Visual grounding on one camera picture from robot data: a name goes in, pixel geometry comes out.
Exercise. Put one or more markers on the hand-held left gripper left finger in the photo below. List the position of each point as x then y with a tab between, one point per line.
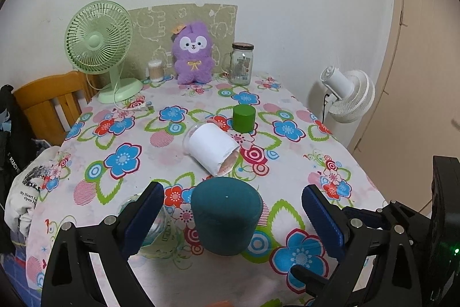
143	217

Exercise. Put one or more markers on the blue patterned cloth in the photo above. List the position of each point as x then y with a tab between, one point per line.
18	274

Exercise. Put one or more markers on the cotton swab container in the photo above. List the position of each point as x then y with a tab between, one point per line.
155	71

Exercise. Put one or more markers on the small green cup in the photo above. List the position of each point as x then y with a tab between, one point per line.
244	118

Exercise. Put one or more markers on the green patterned wall sheet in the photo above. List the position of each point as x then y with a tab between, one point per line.
151	23

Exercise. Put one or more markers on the white labelled plastic jar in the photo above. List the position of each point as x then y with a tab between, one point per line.
212	145

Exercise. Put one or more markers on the beige door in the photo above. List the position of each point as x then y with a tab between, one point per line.
413	76

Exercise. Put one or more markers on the wooden chair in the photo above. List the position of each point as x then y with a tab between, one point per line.
39	91

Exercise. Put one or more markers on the black bag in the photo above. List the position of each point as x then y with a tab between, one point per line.
14	148

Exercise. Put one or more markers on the clear plastic cup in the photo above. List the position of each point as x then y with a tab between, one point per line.
161	238

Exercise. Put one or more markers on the floral tablecloth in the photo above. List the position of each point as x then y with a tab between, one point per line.
107	192

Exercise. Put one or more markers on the white printed bag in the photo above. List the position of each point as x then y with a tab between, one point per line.
25	184

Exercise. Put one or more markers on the green desk fan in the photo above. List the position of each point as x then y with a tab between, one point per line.
95	41

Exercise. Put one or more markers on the white fan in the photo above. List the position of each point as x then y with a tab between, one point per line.
354	94

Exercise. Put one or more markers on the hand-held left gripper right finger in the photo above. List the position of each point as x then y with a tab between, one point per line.
321	220

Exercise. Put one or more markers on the purple plush toy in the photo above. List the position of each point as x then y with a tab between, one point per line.
192	55

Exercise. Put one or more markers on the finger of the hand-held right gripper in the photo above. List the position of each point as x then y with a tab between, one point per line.
413	220
309	280

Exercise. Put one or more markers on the glass jar mug with lid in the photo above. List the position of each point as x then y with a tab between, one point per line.
241	64

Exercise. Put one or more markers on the teal cup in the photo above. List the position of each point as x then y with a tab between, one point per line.
226	217

